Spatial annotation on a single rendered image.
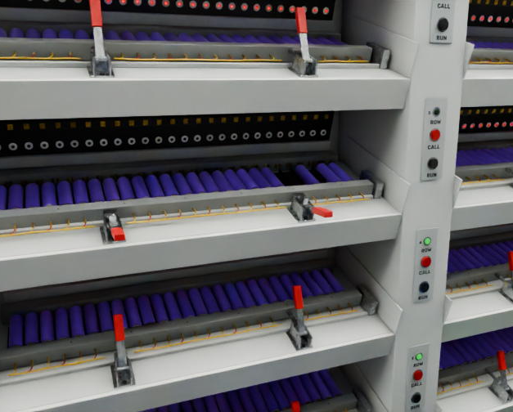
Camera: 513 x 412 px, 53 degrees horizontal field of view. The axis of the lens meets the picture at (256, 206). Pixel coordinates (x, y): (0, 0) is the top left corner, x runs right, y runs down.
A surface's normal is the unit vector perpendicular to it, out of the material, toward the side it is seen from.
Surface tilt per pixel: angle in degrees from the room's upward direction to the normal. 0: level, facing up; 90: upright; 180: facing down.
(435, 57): 90
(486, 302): 17
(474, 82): 107
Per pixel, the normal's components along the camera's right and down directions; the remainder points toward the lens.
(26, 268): 0.35, 0.49
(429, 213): 0.37, 0.21
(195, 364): 0.11, -0.87
